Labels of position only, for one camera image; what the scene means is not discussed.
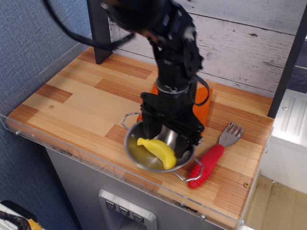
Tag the yellow toy banana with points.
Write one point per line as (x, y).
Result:
(161, 150)

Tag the small steel bowl with handles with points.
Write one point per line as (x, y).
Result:
(141, 157)

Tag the black and yellow object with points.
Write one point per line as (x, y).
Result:
(15, 217)

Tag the grey toy cabinet front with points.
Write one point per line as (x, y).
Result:
(82, 183)

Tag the dark right upright post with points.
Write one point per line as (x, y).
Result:
(289, 66)

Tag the white ribbed side counter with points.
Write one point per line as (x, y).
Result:
(285, 156)

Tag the clear acrylic table guard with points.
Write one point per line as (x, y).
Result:
(88, 112)

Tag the silver button dispenser panel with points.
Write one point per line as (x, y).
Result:
(121, 214)

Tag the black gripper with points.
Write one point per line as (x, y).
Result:
(175, 111)

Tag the red handled toy fork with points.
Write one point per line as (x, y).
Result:
(211, 159)

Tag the orange woven cloth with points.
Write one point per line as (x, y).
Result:
(203, 100)

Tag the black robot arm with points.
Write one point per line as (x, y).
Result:
(171, 32)

